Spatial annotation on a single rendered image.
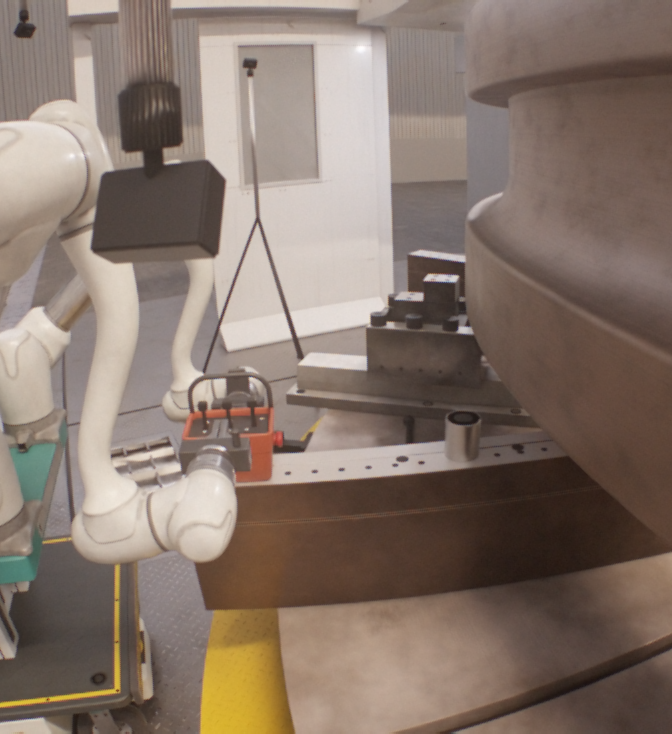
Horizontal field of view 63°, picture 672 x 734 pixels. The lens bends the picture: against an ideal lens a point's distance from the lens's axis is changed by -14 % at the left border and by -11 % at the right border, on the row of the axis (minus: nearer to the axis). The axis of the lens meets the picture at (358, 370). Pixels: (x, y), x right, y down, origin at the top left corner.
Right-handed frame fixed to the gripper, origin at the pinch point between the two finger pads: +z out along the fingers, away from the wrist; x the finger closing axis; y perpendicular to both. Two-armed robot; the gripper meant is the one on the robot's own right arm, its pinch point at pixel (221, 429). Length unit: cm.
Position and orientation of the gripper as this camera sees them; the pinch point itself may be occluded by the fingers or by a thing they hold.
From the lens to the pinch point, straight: 125.3
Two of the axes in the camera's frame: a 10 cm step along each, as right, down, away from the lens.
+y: -0.4, -9.3, -3.7
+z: -1.0, -3.7, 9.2
